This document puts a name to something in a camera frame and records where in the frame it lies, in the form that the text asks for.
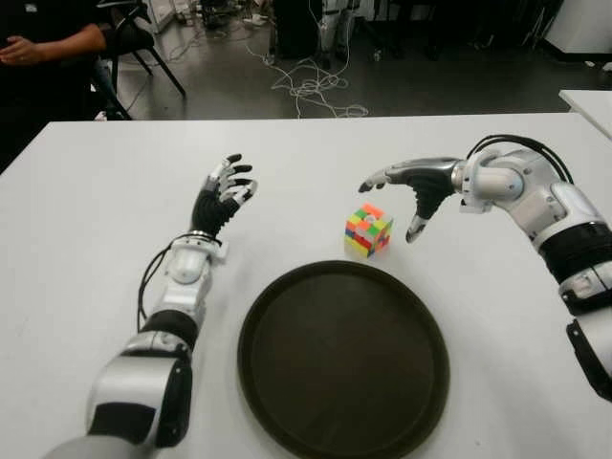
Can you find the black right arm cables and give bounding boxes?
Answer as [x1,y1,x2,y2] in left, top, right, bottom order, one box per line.
[466,135,575,186]

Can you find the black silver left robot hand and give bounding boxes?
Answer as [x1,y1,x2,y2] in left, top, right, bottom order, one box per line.
[190,153,261,239]

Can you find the white cabinet with black base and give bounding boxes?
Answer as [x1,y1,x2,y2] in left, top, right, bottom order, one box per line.
[544,0,612,66]

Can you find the white framed glass case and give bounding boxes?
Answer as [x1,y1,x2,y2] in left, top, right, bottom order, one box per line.
[142,0,176,34]

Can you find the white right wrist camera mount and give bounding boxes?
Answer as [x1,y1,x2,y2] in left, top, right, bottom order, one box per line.
[458,190,493,215]

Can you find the seated person in black shirt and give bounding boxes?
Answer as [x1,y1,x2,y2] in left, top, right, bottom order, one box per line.
[0,0,109,173]

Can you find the white tangled floor cable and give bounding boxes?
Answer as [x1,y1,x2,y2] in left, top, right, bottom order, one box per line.
[246,42,369,120]

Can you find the black chair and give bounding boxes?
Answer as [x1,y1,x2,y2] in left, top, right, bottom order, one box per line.
[88,0,187,120]

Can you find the white side table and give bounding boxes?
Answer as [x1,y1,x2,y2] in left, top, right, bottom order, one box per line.
[557,89,612,144]

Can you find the multicoloured Rubik's cube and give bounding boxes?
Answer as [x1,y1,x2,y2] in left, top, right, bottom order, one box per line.
[343,202,396,260]

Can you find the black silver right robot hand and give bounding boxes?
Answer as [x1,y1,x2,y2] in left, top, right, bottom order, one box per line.
[357,156,468,245]

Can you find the dark brown round plate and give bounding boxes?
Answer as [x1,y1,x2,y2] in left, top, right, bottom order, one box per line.
[237,259,451,459]

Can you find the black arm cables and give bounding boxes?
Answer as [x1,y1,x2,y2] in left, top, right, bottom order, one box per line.
[466,135,575,186]
[137,236,178,336]

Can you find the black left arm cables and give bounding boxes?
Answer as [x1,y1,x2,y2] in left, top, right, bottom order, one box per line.
[137,236,178,336]

